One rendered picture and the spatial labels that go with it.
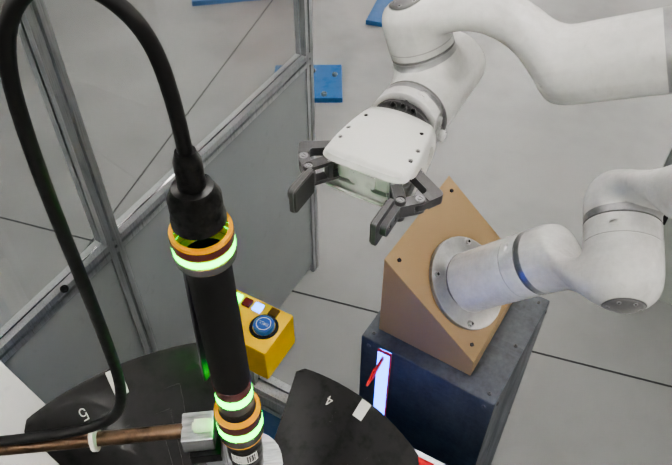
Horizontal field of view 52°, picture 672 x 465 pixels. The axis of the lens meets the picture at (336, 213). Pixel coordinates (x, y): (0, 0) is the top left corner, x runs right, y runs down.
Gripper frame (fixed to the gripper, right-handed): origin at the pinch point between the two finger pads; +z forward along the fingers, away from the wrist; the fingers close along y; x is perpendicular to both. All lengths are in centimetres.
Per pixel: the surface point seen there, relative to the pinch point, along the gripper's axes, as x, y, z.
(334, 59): -166, 136, -243
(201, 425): -10.6, 2.6, 21.3
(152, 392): -23.2, 15.6, 16.4
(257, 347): -58, 23, -12
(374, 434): -47.4, -4.8, -2.7
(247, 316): -58, 29, -17
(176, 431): -10.9, 4.4, 22.8
